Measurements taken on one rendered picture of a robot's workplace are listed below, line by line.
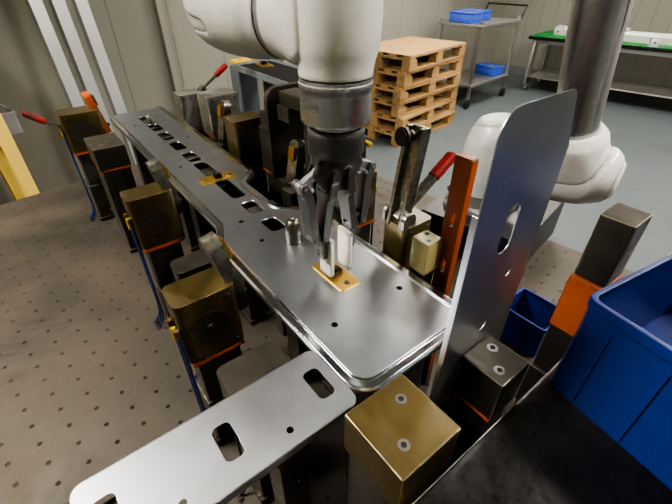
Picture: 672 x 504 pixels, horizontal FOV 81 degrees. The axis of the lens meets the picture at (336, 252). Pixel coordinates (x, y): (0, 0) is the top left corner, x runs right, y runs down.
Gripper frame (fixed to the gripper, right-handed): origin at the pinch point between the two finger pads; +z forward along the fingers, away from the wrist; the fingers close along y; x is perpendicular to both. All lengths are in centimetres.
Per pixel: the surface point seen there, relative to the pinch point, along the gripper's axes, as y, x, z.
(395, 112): -243, -222, 72
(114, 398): 38, -25, 35
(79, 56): -4, -237, 3
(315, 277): 3.0, -1.6, 4.7
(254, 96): -35, -92, 0
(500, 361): 1.2, 29.5, -3.2
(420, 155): -15.5, 1.7, -12.7
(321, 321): 8.1, 7.0, 4.8
